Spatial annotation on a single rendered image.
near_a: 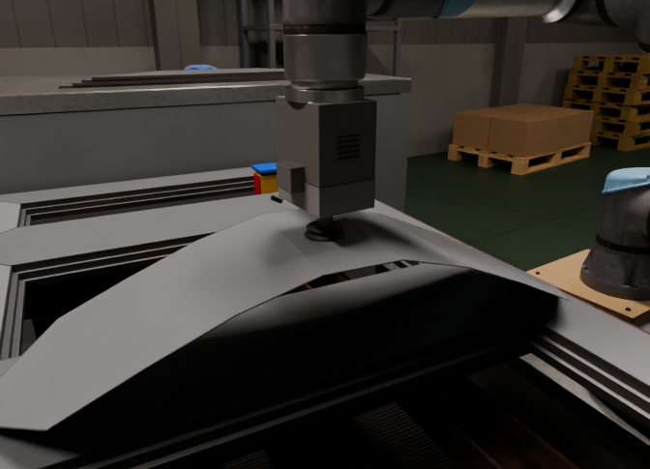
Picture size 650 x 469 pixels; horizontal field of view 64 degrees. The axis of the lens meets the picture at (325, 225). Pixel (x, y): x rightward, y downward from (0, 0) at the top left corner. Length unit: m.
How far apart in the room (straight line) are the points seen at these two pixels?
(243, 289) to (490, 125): 4.75
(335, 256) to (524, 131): 4.50
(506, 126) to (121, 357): 4.73
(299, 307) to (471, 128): 4.68
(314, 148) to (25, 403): 0.33
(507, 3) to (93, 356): 0.63
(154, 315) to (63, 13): 3.62
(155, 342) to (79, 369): 0.07
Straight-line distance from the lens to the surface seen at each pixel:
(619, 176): 1.08
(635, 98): 6.50
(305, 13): 0.47
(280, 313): 0.64
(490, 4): 0.74
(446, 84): 5.66
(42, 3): 4.03
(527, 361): 0.90
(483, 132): 5.19
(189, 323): 0.46
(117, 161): 1.31
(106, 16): 4.08
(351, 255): 0.48
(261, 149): 1.39
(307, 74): 0.47
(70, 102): 1.28
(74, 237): 0.96
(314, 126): 0.46
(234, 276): 0.49
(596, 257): 1.13
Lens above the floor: 1.16
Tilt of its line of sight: 20 degrees down
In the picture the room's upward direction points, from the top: straight up
